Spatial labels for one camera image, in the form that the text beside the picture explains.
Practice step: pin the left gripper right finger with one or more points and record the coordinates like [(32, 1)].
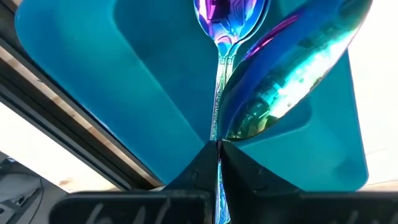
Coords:
[(255, 193)]

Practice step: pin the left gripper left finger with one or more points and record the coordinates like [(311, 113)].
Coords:
[(192, 186)]

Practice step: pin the iridescent rainbow spoon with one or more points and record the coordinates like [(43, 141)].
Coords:
[(295, 77), (230, 18)]

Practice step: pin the teal plastic bin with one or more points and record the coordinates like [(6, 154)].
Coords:
[(140, 77)]

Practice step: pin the black aluminium table frame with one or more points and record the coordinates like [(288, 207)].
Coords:
[(62, 115)]

